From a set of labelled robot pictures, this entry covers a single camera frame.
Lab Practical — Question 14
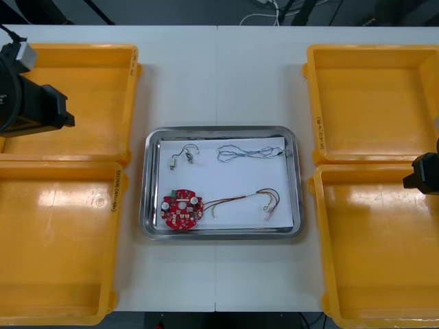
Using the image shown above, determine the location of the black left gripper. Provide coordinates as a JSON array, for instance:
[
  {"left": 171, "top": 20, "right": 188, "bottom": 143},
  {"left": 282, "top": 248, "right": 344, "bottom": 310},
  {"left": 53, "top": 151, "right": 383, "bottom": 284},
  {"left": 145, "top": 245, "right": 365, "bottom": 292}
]
[{"left": 12, "top": 76, "right": 76, "bottom": 138}]

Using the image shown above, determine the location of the small metal solenoid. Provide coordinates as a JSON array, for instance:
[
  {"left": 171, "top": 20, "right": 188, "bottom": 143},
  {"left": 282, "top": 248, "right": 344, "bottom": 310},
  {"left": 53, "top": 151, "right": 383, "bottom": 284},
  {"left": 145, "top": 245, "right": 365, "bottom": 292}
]
[{"left": 167, "top": 143, "right": 202, "bottom": 171}]

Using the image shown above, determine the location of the white paper sheet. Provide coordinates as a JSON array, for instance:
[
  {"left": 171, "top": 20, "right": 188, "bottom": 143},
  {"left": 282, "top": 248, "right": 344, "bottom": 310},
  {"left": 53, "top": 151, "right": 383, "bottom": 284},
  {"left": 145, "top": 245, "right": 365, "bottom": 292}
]
[{"left": 154, "top": 136, "right": 295, "bottom": 231}]

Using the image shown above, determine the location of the white cable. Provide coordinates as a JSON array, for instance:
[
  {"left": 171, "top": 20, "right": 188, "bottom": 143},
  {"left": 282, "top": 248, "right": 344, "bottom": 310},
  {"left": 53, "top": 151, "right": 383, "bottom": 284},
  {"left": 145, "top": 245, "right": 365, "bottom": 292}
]
[{"left": 239, "top": 0, "right": 292, "bottom": 27}]

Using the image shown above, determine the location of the blue-white twisted wire harness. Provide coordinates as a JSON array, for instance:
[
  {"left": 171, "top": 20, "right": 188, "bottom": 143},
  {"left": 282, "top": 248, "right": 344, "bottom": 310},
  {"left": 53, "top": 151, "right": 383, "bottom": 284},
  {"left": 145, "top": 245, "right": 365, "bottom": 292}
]
[{"left": 216, "top": 143, "right": 287, "bottom": 162}]

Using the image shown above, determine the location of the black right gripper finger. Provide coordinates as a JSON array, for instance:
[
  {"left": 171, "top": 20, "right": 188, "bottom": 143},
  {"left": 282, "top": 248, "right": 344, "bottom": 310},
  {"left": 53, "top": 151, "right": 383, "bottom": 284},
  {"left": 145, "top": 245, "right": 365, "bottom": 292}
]
[
  {"left": 411, "top": 151, "right": 439, "bottom": 180},
  {"left": 402, "top": 173, "right": 439, "bottom": 197}
]

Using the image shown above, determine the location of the steel tray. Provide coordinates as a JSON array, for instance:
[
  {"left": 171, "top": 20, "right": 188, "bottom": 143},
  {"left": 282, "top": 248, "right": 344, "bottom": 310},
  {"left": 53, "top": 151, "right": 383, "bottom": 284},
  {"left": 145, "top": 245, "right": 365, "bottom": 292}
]
[{"left": 139, "top": 125, "right": 303, "bottom": 241}]

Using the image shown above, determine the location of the round red circuit board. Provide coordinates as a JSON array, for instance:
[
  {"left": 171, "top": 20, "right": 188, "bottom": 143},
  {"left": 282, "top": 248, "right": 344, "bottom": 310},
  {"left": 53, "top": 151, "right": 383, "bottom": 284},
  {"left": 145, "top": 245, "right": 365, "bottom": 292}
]
[{"left": 161, "top": 188, "right": 206, "bottom": 230}]

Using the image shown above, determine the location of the yellow-orange plastic bin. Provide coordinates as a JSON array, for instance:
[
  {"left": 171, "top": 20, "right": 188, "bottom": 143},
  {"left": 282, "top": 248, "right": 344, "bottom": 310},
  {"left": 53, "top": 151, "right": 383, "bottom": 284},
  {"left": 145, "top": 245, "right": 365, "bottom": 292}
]
[
  {"left": 0, "top": 43, "right": 144, "bottom": 168},
  {"left": 301, "top": 43, "right": 439, "bottom": 165},
  {"left": 0, "top": 160, "right": 130, "bottom": 326},
  {"left": 307, "top": 163, "right": 439, "bottom": 329}
]

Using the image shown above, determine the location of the red black yellow wire harness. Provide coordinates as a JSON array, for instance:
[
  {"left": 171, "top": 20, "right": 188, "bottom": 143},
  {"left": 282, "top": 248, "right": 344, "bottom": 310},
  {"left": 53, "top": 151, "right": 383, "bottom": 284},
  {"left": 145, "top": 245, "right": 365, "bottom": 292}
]
[{"left": 202, "top": 188, "right": 281, "bottom": 222}]

